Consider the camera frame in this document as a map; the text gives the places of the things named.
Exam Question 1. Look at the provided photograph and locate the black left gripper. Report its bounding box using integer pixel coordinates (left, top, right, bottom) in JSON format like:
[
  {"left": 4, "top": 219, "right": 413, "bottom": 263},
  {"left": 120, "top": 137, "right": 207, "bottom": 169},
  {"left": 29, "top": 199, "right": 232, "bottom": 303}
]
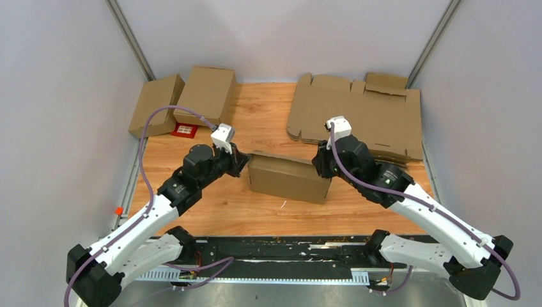
[{"left": 199, "top": 142, "right": 252, "bottom": 189}]

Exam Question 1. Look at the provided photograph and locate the brown cardboard box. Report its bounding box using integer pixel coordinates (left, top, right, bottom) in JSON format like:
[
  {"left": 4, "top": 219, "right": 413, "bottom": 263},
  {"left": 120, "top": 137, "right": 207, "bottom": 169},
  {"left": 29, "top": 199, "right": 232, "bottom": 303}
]
[{"left": 248, "top": 151, "right": 331, "bottom": 205}]

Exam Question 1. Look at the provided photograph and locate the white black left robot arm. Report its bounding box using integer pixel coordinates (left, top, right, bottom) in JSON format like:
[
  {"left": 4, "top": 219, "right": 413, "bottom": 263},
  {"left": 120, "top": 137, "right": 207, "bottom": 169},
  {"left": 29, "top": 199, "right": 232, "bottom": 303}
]
[{"left": 64, "top": 144, "right": 250, "bottom": 306}]

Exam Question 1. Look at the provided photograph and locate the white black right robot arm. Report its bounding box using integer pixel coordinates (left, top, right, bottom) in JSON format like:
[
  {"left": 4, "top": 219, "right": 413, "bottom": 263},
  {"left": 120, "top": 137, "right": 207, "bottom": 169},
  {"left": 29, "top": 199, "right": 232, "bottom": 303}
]
[{"left": 312, "top": 135, "right": 521, "bottom": 301}]

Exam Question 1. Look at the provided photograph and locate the folded cardboard box right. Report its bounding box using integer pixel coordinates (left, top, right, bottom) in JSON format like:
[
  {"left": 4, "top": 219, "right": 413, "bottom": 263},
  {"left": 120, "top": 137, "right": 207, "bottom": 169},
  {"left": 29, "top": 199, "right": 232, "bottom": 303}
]
[{"left": 177, "top": 66, "right": 236, "bottom": 125}]

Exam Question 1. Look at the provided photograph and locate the folded cardboard box left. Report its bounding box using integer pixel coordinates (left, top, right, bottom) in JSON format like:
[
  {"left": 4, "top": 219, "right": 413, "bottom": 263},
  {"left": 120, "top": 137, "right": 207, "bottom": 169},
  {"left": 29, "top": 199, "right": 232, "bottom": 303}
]
[{"left": 128, "top": 74, "right": 185, "bottom": 139}]

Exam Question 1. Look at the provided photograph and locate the stack of flat cardboard sheets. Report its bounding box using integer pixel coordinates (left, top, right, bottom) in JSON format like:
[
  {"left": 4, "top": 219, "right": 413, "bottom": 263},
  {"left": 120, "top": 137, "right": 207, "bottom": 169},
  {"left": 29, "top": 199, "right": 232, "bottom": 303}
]
[{"left": 286, "top": 72, "right": 424, "bottom": 165}]

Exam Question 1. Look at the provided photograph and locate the red card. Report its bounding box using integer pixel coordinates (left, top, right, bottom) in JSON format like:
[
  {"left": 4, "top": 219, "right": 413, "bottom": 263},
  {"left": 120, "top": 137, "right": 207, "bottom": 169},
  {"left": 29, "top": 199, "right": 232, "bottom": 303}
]
[{"left": 171, "top": 123, "right": 199, "bottom": 139}]

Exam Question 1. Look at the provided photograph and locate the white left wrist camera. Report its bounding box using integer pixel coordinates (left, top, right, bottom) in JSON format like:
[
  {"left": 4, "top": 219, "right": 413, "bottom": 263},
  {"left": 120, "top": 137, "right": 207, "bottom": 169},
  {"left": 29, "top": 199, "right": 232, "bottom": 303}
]
[{"left": 210, "top": 123, "right": 235, "bottom": 154}]

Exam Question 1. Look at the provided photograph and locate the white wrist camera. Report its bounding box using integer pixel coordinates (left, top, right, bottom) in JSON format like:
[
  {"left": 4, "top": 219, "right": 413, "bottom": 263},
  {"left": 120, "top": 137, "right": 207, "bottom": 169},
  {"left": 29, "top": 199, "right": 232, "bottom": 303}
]
[
  {"left": 210, "top": 123, "right": 235, "bottom": 154},
  {"left": 325, "top": 116, "right": 352, "bottom": 150}
]

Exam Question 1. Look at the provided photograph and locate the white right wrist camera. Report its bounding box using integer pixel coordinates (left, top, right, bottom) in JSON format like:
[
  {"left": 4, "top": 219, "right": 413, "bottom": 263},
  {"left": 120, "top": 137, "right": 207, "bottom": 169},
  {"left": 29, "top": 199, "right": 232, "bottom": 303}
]
[{"left": 325, "top": 116, "right": 352, "bottom": 150}]

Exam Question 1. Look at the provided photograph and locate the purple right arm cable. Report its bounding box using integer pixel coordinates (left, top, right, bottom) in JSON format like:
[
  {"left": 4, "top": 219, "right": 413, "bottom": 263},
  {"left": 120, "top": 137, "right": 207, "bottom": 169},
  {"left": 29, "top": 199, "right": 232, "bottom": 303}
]
[{"left": 329, "top": 122, "right": 522, "bottom": 302}]

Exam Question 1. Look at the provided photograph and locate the black metal base rail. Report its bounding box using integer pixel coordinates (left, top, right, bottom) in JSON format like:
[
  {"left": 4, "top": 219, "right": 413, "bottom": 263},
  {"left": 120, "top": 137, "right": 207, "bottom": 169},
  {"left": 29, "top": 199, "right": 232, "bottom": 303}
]
[{"left": 89, "top": 235, "right": 477, "bottom": 285}]

